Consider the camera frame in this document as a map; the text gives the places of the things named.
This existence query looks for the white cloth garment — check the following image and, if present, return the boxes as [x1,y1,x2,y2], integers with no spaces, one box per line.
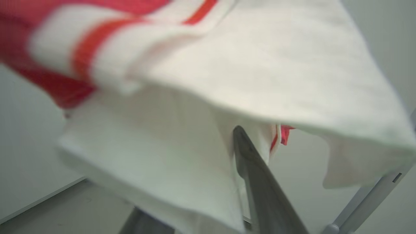
[29,0,416,234]

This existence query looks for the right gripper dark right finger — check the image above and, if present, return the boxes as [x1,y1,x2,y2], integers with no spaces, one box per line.
[233,125,310,234]

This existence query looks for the grey partition post with feet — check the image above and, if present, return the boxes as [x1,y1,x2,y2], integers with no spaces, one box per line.
[322,109,416,234]

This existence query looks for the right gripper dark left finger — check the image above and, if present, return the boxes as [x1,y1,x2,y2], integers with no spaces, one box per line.
[118,207,176,234]

